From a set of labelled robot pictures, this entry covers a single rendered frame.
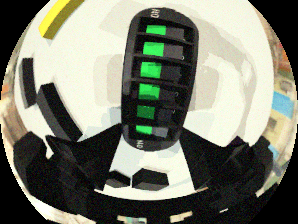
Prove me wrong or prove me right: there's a yellow flat block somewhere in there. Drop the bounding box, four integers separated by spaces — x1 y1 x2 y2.
39 0 84 40

